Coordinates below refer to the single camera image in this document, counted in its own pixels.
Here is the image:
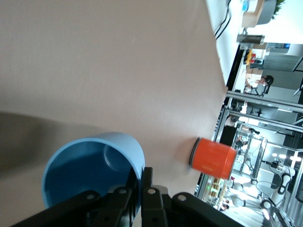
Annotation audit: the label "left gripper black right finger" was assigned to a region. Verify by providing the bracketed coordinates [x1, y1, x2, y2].
[141, 166, 242, 227]

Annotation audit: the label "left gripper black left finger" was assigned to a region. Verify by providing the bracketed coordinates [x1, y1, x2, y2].
[14, 169, 143, 227]

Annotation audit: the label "light blue plastic cup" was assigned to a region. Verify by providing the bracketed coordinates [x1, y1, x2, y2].
[41, 131, 146, 213]

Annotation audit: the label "orange can with grey lid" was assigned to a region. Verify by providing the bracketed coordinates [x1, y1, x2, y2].
[188, 137, 237, 180]

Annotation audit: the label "white humanoid robot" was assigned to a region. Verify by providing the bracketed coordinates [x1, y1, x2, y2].
[260, 160, 297, 210]

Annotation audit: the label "seated person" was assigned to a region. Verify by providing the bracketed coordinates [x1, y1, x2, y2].
[244, 75, 275, 96]

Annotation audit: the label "cardboard box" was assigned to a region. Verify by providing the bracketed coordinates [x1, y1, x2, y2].
[241, 0, 265, 27]

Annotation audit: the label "grey plant pot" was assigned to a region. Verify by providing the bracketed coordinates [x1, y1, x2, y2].
[257, 0, 286, 26]

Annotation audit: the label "aluminium frame profile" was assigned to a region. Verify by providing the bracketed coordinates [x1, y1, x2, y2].
[194, 91, 303, 227]

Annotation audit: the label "black cable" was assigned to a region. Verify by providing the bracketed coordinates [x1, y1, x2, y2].
[214, 0, 232, 40]

